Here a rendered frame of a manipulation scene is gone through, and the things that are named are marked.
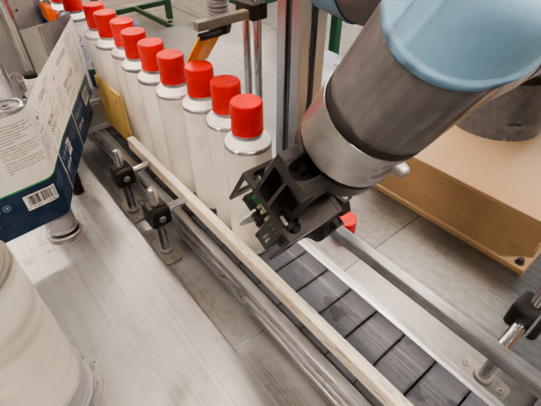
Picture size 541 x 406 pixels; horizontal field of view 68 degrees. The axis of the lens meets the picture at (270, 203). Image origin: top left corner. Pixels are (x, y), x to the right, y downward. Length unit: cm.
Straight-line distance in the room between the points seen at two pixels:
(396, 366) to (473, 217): 27
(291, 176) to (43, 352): 23
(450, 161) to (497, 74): 45
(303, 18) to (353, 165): 29
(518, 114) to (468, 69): 54
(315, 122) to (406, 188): 43
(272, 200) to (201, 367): 20
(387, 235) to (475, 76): 45
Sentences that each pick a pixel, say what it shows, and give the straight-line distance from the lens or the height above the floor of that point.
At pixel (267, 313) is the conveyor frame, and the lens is 48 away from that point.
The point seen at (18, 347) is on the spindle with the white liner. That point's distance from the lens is 35.
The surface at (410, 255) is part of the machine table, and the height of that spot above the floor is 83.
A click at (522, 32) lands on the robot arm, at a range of 20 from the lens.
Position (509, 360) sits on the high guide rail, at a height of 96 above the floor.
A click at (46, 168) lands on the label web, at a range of 54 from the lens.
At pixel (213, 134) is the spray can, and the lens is 46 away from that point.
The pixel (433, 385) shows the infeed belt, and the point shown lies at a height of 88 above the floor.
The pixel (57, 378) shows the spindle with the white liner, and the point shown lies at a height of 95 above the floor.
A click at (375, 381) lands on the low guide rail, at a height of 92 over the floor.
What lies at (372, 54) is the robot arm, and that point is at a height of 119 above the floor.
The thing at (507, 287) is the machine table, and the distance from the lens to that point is 64.
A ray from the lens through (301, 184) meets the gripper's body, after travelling 27.
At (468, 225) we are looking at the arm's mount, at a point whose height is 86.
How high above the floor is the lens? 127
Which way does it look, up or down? 42 degrees down
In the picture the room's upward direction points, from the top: straight up
